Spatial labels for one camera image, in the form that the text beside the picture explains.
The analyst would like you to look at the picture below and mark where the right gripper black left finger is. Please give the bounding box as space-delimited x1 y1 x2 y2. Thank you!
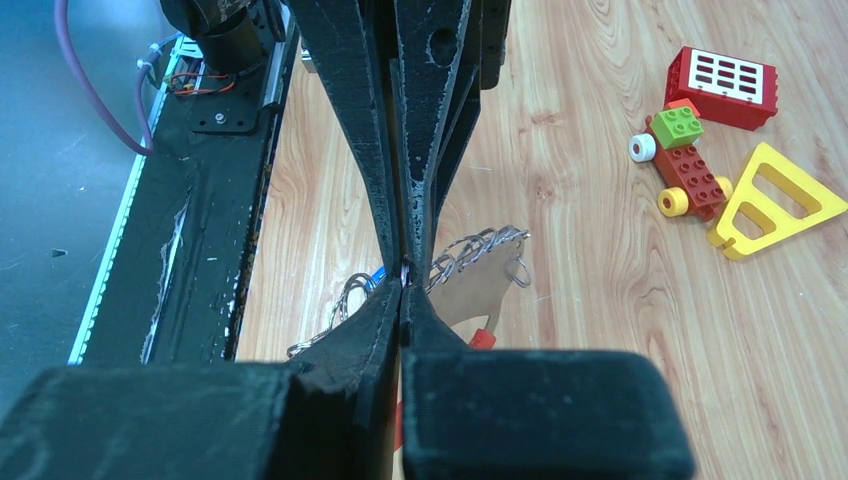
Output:
1 281 401 479

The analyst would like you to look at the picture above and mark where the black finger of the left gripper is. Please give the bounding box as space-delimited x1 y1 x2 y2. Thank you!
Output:
392 1 511 265
287 1 402 269

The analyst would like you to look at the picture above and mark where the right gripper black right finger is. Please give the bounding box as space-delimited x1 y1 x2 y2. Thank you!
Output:
400 286 696 479

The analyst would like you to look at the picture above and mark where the metal keyring holder red handle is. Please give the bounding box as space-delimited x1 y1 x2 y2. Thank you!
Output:
286 225 533 452

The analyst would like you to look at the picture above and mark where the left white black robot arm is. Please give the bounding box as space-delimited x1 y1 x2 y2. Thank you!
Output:
162 1 511 281

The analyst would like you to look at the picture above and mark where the green toy brick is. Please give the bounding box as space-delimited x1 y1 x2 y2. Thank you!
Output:
649 106 704 150

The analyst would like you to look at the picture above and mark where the red window toy brick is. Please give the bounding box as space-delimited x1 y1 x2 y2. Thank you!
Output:
664 46 778 131

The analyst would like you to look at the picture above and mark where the red toy brick car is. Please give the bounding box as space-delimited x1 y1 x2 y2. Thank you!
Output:
628 115 733 222

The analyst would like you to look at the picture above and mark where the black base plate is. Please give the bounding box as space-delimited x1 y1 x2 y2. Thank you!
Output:
81 39 297 366

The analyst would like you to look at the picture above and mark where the white slotted cable duct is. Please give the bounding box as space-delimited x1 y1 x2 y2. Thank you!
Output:
67 33 184 365

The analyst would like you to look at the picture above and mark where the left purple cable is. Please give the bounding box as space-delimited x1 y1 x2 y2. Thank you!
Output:
54 0 180 157

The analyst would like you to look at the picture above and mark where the yellow triangular toy frame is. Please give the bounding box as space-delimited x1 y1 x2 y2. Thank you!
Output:
707 142 847 260

